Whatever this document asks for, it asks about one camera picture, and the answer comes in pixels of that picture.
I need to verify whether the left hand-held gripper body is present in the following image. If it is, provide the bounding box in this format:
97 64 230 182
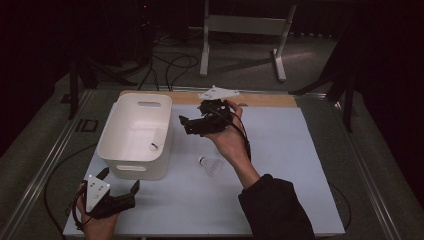
78 176 137 220

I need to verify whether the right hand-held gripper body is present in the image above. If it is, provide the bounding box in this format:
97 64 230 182
198 84 241 136

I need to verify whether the white plastic storage bin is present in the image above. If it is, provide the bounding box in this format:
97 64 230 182
96 92 174 182

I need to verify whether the person's right hand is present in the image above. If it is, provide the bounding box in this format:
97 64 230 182
204 100 252 167

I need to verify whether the person's left hand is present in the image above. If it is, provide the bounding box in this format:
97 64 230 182
76 186 120 240

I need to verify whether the pale blue table mat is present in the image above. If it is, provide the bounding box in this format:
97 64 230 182
62 103 346 238

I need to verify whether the black tripod stand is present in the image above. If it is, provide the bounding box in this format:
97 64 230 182
68 49 138 121

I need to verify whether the grey metal stand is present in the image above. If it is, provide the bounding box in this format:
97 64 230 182
199 0 298 83

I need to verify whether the dark floor stand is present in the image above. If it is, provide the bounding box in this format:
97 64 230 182
289 9 364 133

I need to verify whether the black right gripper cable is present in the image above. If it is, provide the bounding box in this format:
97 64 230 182
229 109 253 163

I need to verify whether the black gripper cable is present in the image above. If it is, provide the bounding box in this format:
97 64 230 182
229 109 253 163
43 143 99 238

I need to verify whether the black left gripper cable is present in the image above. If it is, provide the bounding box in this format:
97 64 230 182
43 143 99 238

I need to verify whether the black floor cable loop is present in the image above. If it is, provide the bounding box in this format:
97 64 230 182
138 33 200 92

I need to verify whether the metal floor rail frame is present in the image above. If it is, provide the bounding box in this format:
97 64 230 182
0 84 404 240

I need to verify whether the black cable beside table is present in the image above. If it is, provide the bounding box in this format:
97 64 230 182
328 183 353 231

